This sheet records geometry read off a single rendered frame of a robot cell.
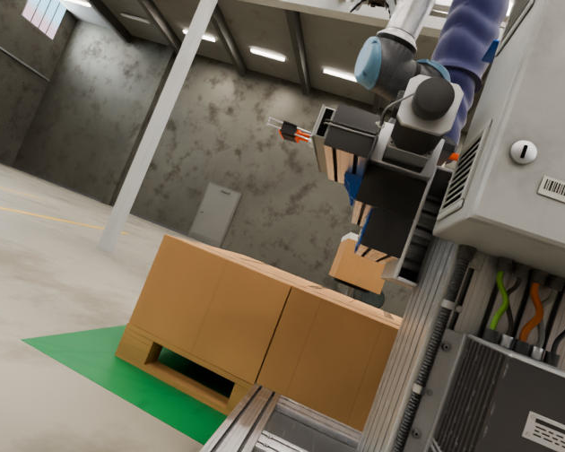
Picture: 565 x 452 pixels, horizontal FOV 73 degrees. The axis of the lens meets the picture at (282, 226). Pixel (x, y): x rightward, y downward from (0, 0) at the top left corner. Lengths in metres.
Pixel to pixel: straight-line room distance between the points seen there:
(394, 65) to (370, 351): 0.94
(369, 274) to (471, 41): 1.98
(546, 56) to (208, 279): 1.32
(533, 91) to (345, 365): 1.13
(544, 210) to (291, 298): 1.09
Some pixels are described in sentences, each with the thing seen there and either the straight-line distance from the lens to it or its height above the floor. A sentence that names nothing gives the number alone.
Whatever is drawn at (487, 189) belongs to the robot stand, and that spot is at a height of 0.80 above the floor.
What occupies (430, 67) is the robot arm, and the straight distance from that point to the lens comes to 1.16.
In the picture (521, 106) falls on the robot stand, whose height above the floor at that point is 0.91.
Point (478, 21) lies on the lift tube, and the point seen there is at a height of 1.81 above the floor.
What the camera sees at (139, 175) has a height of 0.88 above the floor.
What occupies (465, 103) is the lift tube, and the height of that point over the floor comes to 1.48.
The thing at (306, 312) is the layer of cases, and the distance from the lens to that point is 1.47.
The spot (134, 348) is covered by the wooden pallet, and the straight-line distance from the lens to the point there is 1.76.
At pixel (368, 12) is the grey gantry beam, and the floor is 3.15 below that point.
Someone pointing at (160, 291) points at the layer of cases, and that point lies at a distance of 1.68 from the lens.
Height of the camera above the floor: 0.64
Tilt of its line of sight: 4 degrees up
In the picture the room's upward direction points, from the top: 21 degrees clockwise
